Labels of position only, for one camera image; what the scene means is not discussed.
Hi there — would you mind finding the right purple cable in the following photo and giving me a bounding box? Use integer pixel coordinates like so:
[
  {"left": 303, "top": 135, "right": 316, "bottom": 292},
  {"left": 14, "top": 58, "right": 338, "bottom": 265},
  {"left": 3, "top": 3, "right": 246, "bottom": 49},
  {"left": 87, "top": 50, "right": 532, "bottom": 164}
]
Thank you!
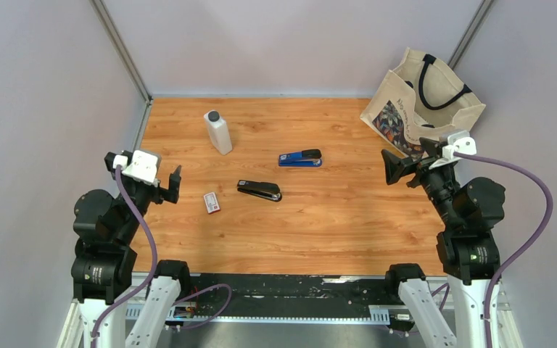
[{"left": 453, "top": 151, "right": 554, "bottom": 348}]

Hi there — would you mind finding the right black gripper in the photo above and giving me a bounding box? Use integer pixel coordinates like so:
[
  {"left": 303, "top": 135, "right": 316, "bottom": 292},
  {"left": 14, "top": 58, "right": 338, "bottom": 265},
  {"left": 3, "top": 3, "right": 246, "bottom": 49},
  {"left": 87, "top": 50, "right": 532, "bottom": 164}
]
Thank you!
[{"left": 379, "top": 136, "right": 461, "bottom": 228}]

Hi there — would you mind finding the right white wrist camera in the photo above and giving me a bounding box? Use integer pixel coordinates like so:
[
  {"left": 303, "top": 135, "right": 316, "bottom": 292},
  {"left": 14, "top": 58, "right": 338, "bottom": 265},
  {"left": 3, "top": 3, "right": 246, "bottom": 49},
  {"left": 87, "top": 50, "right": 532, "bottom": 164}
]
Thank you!
[{"left": 429, "top": 130, "right": 477, "bottom": 169}]

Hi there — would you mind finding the white slotted cable duct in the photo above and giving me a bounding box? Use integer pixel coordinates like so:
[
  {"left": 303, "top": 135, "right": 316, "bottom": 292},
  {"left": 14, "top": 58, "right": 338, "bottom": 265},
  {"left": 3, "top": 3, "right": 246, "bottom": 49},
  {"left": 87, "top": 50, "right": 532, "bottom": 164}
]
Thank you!
[{"left": 124, "top": 304, "right": 391, "bottom": 325}]

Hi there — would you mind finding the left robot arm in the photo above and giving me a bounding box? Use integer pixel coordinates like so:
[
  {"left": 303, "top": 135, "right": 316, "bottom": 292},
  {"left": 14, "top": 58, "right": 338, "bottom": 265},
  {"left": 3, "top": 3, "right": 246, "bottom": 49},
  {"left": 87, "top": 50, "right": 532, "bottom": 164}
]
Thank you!
[{"left": 70, "top": 150, "right": 193, "bottom": 347}]

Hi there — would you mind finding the beige canvas tote bag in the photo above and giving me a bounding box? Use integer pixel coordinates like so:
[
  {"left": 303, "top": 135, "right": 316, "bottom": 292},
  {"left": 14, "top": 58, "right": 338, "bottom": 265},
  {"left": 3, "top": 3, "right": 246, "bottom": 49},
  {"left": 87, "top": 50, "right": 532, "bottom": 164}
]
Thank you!
[{"left": 360, "top": 48, "right": 486, "bottom": 160}]

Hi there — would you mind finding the black stapler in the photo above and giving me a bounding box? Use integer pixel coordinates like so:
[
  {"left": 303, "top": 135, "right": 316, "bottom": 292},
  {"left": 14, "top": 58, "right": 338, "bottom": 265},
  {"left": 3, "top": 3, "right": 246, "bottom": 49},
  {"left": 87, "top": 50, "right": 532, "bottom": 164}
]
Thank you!
[{"left": 236, "top": 180, "right": 282, "bottom": 202}]

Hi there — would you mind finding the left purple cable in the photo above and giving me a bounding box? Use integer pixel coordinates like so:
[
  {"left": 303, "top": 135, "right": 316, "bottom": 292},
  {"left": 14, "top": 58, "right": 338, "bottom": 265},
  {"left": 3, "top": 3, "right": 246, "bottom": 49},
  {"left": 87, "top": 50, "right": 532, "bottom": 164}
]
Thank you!
[{"left": 88, "top": 165, "right": 234, "bottom": 348}]

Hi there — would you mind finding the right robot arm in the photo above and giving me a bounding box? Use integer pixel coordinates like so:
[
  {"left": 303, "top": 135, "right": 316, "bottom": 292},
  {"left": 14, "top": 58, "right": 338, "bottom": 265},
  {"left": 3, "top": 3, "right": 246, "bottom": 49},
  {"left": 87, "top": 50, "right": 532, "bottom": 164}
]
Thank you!
[{"left": 381, "top": 136, "right": 505, "bottom": 347}]

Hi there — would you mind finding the blue stapler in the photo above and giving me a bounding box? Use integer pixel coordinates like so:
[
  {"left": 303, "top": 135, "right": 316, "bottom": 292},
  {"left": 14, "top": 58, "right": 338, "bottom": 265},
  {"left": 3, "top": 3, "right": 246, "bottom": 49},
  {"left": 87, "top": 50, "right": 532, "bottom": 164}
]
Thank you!
[{"left": 278, "top": 149, "right": 323, "bottom": 167}]

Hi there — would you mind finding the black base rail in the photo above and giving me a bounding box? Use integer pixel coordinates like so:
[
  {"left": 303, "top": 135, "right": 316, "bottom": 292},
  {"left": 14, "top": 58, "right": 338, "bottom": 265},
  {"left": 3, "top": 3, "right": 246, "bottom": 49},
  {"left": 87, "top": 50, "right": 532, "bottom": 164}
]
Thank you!
[{"left": 190, "top": 273, "right": 402, "bottom": 320}]

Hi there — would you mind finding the white plastic bottle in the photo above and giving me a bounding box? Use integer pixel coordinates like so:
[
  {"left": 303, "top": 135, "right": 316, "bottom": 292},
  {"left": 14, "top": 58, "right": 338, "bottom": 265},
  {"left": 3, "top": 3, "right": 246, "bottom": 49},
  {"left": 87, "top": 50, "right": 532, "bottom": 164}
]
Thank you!
[{"left": 204, "top": 110, "right": 233, "bottom": 155}]

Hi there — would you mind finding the purple cable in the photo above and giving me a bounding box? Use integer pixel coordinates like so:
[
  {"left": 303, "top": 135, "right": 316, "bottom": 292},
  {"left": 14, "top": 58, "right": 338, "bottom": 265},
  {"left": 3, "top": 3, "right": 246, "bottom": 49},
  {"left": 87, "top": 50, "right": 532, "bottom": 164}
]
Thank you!
[
  {"left": 453, "top": 151, "right": 554, "bottom": 348},
  {"left": 88, "top": 165, "right": 234, "bottom": 348}
]

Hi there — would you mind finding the red white staple box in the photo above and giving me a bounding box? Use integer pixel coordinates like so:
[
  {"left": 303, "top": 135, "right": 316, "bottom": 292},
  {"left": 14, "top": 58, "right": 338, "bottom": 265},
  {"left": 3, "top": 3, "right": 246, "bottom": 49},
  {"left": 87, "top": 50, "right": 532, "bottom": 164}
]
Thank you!
[{"left": 203, "top": 192, "right": 220, "bottom": 214}]

